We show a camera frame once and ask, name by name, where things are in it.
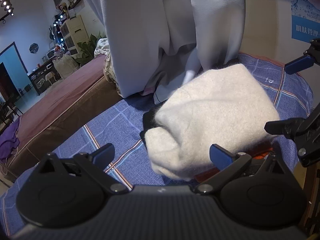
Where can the low black tv shelf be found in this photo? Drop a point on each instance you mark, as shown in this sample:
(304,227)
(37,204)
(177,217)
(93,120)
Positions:
(41,76)

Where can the blue wall poster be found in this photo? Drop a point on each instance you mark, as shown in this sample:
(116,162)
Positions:
(305,19)

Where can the green potted plant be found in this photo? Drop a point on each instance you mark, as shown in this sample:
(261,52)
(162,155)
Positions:
(87,49)

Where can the cream cushioned chair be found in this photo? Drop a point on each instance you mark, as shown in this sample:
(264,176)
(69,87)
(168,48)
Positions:
(65,66)

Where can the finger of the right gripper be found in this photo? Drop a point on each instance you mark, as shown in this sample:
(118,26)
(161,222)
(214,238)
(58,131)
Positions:
(288,128)
(299,64)

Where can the purple towel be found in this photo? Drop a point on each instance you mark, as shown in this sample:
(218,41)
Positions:
(9,140)

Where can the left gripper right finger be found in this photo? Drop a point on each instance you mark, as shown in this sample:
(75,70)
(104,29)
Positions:
(230,166)

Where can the floral beige duvet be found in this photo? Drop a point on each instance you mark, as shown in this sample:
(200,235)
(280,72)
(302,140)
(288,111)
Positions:
(103,49)

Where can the mauve covered bed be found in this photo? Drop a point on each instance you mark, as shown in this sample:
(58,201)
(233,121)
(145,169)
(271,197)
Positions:
(71,104)

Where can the cream drawer cabinet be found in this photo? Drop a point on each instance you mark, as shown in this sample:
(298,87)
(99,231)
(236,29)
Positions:
(73,32)

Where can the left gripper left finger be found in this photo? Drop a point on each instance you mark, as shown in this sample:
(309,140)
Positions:
(93,165)

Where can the white and black fuzzy sweater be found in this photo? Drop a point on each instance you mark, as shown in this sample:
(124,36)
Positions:
(227,107)

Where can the grey hanging curtain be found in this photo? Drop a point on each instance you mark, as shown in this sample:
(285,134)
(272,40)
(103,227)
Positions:
(158,45)

